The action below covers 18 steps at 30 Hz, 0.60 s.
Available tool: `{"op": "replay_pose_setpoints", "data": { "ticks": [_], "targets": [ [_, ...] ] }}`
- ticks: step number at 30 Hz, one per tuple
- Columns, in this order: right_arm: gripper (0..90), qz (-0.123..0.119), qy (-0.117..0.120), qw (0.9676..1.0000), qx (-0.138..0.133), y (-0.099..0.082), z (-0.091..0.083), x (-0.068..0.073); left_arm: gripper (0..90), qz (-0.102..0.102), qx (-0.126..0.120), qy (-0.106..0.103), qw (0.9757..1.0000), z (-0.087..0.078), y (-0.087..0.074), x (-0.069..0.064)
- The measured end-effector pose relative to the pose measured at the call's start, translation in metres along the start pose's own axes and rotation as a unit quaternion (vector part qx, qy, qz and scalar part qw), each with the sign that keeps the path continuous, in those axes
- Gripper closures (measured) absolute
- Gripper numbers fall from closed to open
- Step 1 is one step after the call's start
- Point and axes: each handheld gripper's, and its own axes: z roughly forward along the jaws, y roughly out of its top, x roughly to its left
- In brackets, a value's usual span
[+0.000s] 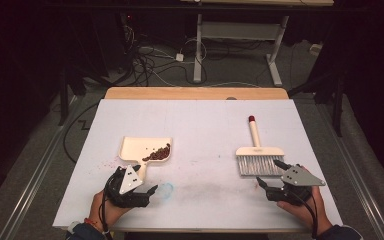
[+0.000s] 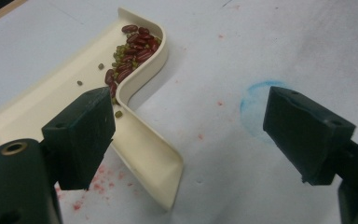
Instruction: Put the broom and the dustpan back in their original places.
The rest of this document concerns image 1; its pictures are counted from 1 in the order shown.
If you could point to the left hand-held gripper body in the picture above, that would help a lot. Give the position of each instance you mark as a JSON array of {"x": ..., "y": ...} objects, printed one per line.
[{"x": 130, "y": 181}]

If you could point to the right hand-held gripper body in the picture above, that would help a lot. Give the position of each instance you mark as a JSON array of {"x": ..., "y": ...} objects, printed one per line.
[{"x": 300, "y": 178}]

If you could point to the cream plastic dustpan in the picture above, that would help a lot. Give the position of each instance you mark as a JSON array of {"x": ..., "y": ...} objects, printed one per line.
[{"x": 135, "y": 148}]

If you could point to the cream brush with red cap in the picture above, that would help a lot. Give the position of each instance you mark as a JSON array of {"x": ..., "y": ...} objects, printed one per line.
[{"x": 260, "y": 156}]

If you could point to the pile of red crumbs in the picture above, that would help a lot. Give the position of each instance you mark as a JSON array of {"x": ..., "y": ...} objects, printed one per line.
[{"x": 160, "y": 155}]

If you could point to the person's right hand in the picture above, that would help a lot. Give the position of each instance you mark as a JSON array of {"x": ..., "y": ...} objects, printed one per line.
[{"x": 308, "y": 210}]

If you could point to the person's left hand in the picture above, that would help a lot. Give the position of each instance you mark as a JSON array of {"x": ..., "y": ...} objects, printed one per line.
[{"x": 101, "y": 211}]

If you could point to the white table cover sheet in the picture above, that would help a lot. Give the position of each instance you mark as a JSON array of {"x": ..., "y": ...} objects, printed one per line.
[{"x": 206, "y": 126}]

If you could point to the black metal stand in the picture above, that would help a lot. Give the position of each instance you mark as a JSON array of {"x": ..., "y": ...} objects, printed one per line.
[
  {"x": 63, "y": 100},
  {"x": 338, "y": 106}
]

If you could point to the wooden table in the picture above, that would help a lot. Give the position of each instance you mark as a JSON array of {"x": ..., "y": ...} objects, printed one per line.
[{"x": 196, "y": 93}]

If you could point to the white power adapter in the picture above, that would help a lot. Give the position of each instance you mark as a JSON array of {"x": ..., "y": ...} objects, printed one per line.
[{"x": 179, "y": 57}]

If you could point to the white box on floor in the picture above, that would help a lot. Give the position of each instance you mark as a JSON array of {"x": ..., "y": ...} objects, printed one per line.
[{"x": 316, "y": 49}]

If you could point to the white metal desk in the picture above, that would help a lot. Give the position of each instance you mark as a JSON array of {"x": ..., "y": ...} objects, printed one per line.
[{"x": 240, "y": 30}]

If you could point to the aluminium floor rail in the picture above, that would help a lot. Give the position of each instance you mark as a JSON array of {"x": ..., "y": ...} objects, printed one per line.
[
  {"x": 363, "y": 196},
  {"x": 33, "y": 180}
]

